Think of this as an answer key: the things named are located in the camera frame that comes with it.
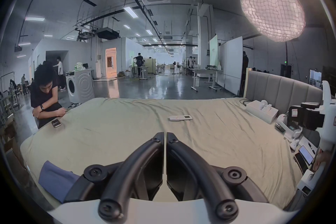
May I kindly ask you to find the phone with lit screen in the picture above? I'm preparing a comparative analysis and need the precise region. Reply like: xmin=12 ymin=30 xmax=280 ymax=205
xmin=298 ymin=145 xmax=314 ymax=166

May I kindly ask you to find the white carton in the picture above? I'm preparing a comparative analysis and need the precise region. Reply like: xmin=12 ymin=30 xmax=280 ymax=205
xmin=246 ymin=100 xmax=279 ymax=124

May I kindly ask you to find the white washing machine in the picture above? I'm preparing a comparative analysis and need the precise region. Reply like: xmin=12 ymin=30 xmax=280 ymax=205
xmin=65 ymin=62 xmax=95 ymax=104

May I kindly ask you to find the person's right hand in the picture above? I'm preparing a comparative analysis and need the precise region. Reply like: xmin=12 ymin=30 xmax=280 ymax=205
xmin=312 ymin=150 xmax=332 ymax=173

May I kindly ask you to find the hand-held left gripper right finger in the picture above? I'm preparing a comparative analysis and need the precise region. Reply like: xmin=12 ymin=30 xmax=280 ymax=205
xmin=166 ymin=132 xmax=270 ymax=221

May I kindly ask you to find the white desk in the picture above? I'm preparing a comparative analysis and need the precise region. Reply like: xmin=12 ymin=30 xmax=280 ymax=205
xmin=129 ymin=65 xmax=156 ymax=80
xmin=191 ymin=65 xmax=224 ymax=93

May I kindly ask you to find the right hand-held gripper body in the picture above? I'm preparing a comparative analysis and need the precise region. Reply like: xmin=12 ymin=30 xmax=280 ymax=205
xmin=288 ymin=80 xmax=336 ymax=195

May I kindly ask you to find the bed with beige sheet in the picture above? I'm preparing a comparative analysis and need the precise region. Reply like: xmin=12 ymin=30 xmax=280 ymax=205
xmin=20 ymin=98 xmax=304 ymax=212

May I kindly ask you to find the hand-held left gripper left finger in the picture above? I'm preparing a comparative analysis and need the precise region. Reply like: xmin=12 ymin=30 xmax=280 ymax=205
xmin=64 ymin=132 xmax=166 ymax=221

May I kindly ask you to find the blue garment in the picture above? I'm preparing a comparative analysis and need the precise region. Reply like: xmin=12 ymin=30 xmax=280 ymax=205
xmin=38 ymin=160 xmax=81 ymax=204

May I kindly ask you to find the round softbox lamp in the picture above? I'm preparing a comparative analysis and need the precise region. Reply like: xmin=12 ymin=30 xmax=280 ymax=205
xmin=240 ymin=0 xmax=306 ymax=99

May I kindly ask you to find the white hand controller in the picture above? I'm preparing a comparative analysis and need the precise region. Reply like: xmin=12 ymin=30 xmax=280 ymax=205
xmin=284 ymin=124 xmax=303 ymax=151
xmin=275 ymin=113 xmax=289 ymax=134

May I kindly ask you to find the grey padded headboard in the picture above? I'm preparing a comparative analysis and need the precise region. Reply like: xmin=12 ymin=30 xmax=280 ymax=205
xmin=245 ymin=70 xmax=327 ymax=148

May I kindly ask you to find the white remote control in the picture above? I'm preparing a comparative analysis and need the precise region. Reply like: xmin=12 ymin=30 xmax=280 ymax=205
xmin=169 ymin=114 xmax=193 ymax=122

